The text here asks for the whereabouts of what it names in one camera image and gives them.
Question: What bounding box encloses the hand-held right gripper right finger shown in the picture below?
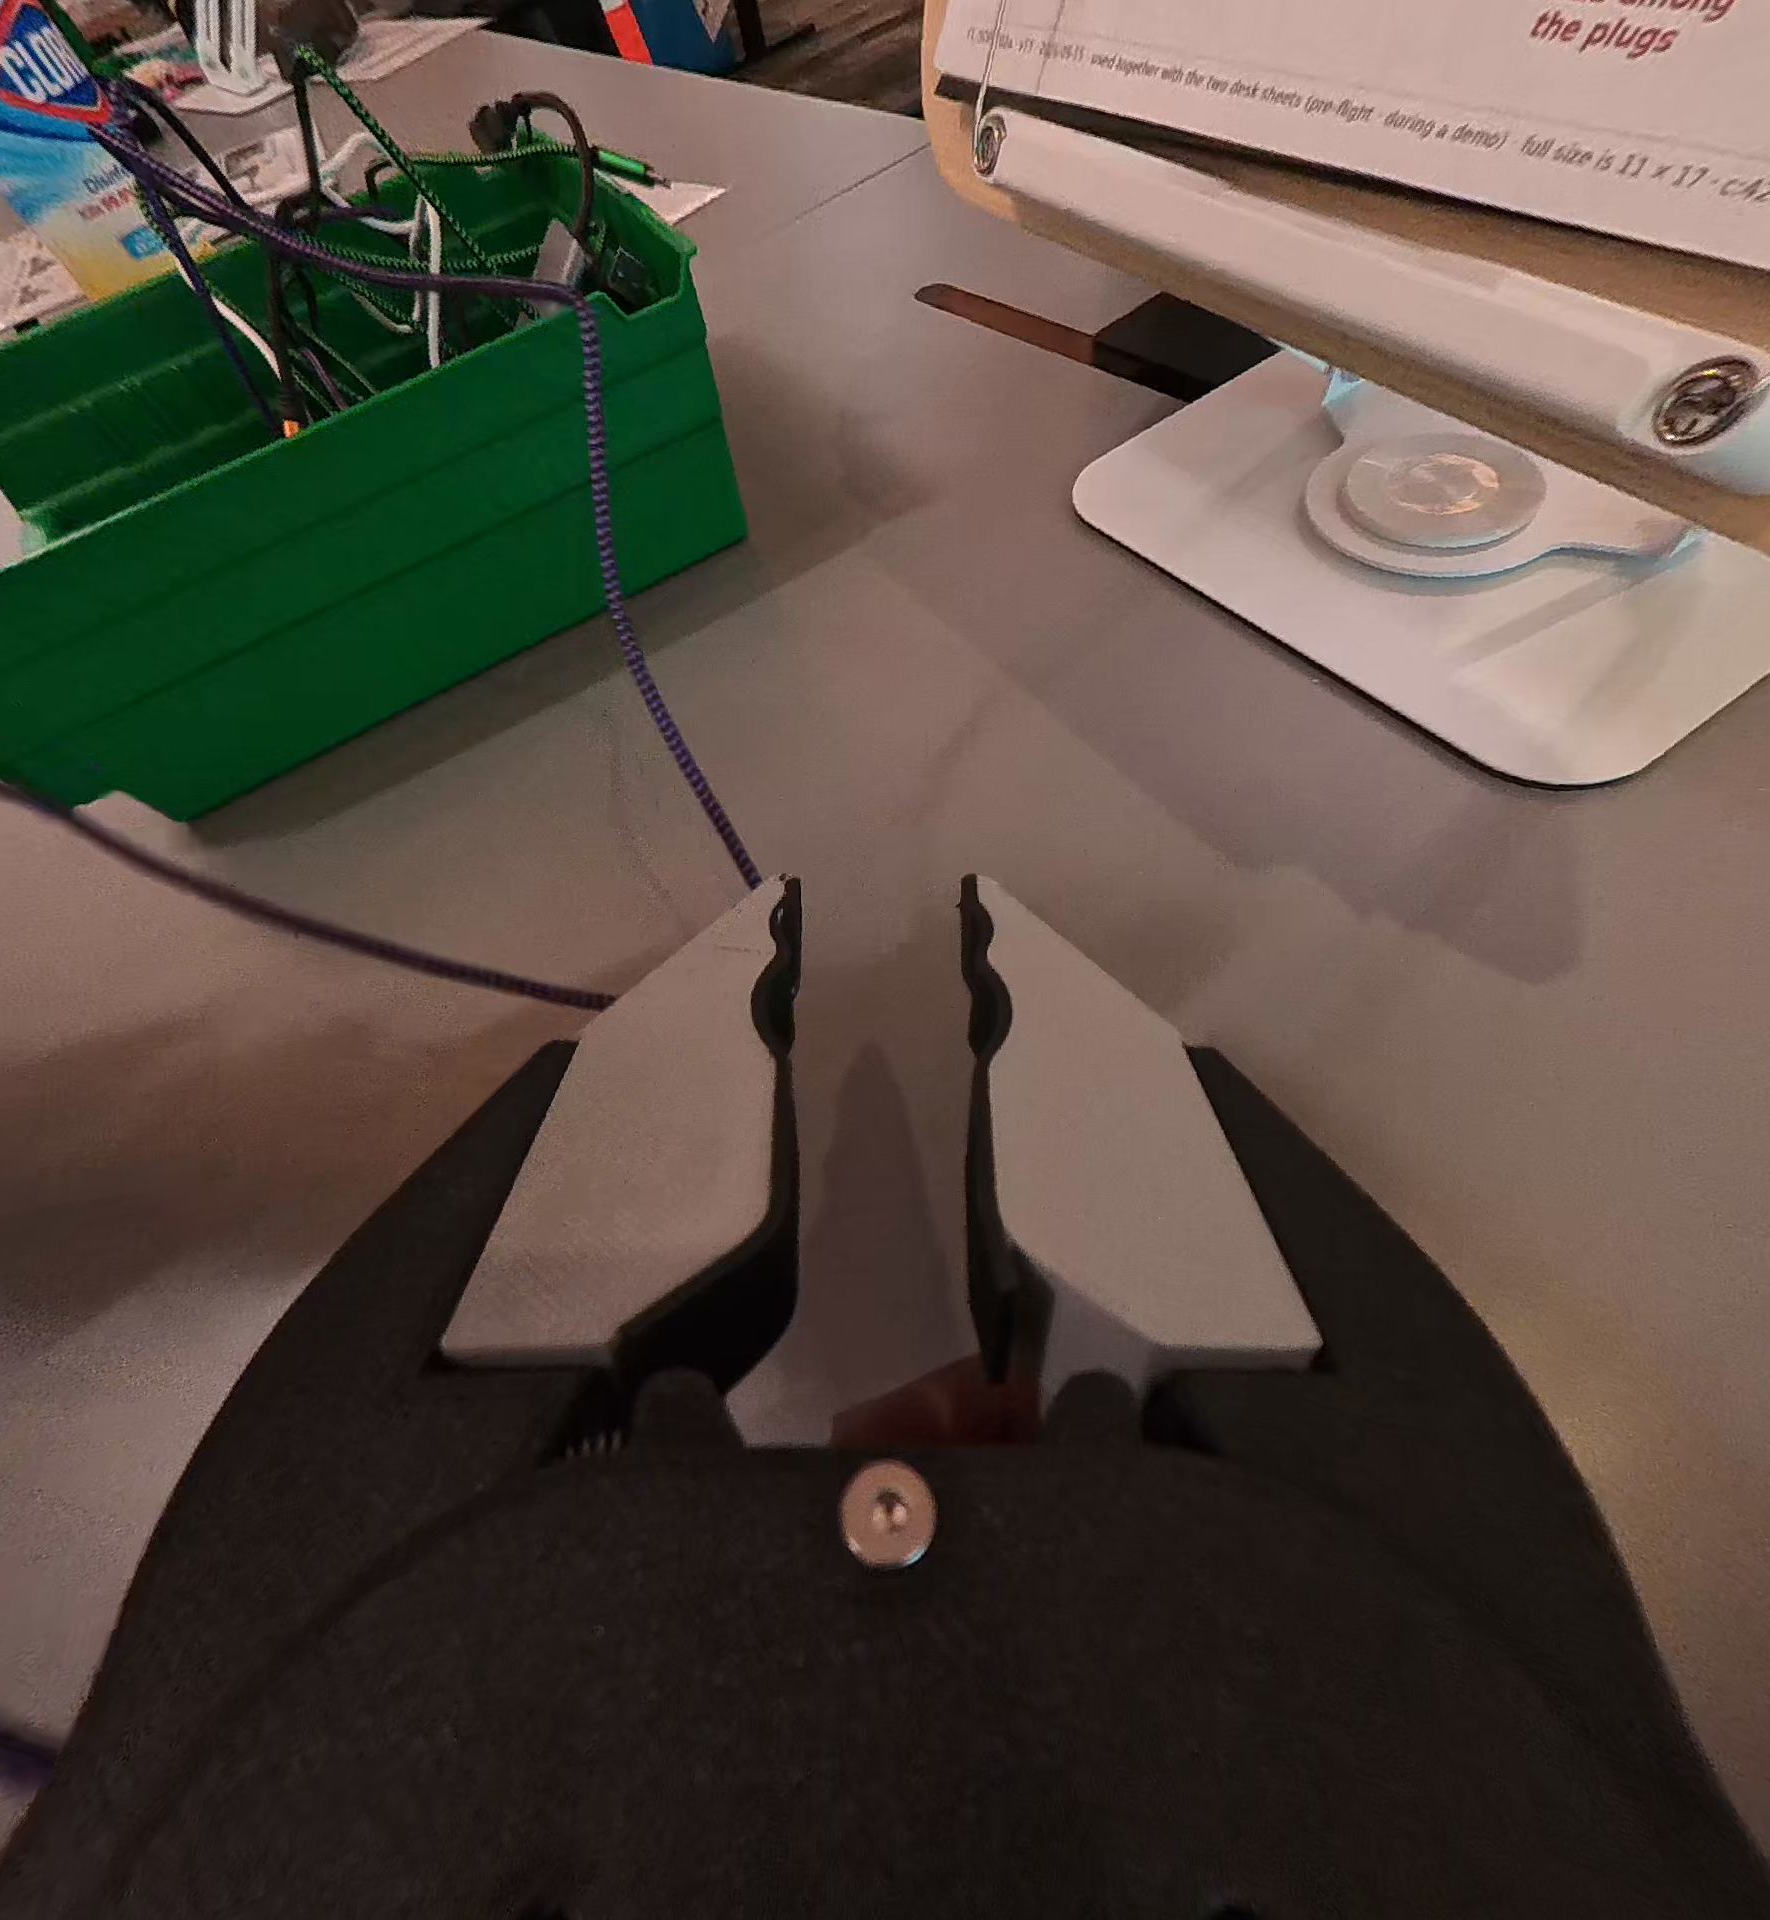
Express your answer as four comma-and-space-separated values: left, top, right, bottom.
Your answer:
958, 874, 1326, 1386

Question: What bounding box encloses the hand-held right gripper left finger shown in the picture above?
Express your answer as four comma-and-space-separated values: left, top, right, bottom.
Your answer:
440, 874, 806, 1375

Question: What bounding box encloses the green plastic bin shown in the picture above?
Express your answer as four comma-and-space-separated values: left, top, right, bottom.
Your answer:
0, 143, 749, 825

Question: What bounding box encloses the purple braided usb cable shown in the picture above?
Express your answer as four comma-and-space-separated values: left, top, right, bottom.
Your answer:
0, 82, 765, 1792

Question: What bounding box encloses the clear acrylic stand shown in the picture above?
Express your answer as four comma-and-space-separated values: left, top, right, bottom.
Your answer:
186, 0, 288, 97

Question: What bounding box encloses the disinfecting wipes tub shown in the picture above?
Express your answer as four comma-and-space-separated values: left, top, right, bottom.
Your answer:
0, 0, 137, 303

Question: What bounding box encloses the green black braided cable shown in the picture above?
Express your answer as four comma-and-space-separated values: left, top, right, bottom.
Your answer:
292, 42, 674, 322

